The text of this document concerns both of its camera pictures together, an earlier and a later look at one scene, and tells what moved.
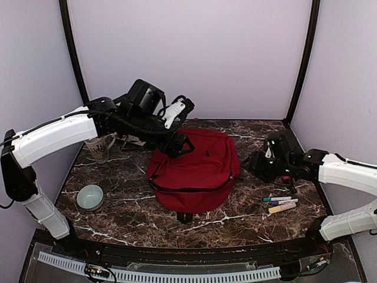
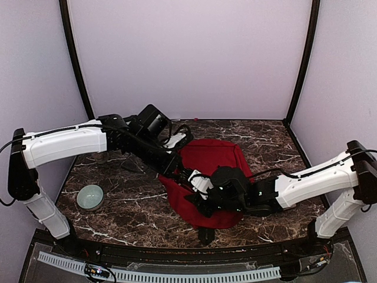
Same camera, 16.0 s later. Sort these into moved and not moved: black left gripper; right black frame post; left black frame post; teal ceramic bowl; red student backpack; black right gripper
Moved: black left gripper; black right gripper; red student backpack
Not moved: right black frame post; teal ceramic bowl; left black frame post
